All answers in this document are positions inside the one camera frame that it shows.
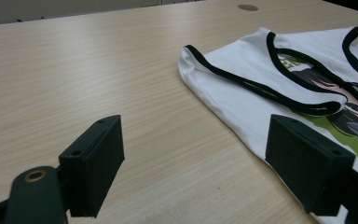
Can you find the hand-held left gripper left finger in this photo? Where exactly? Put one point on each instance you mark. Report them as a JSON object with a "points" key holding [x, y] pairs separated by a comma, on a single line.
{"points": [[91, 168]]}

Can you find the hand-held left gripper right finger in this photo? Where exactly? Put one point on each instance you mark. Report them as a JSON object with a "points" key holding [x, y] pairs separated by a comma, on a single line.
{"points": [[310, 165]]}

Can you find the white printed tank top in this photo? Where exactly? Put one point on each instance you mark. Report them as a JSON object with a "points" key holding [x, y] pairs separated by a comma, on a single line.
{"points": [[230, 96]]}

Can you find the round grey table grommet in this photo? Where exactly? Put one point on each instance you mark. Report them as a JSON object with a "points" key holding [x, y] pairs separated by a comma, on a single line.
{"points": [[248, 7]]}

